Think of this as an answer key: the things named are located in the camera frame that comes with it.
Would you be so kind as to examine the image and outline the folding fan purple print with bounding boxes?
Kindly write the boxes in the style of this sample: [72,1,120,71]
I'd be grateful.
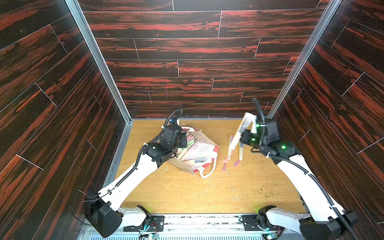
[229,113,257,150]

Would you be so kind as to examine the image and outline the folding fan dark blue print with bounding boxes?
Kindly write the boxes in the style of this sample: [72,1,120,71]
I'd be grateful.
[234,143,244,167]

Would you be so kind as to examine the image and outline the folding fan pink tassel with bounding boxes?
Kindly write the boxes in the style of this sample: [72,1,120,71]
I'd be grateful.
[222,135,234,171]

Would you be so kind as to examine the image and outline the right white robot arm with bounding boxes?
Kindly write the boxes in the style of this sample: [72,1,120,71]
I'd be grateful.
[231,113,358,240]

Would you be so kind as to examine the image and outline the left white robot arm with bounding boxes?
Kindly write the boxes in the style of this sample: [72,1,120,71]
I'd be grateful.
[84,123,187,238]

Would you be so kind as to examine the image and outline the fans inside tote bag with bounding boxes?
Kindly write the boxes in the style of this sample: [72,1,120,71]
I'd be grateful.
[176,133,203,162]

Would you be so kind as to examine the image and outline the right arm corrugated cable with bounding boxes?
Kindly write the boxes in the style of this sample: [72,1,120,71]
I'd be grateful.
[251,97,361,240]

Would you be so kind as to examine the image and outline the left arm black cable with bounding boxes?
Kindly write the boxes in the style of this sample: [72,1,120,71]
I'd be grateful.
[89,108,184,199]

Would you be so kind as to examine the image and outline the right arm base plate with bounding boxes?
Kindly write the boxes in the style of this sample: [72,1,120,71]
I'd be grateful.
[239,214,285,232]

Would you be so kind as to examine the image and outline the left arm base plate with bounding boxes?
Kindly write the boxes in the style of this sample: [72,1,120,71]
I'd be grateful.
[123,215,165,233]

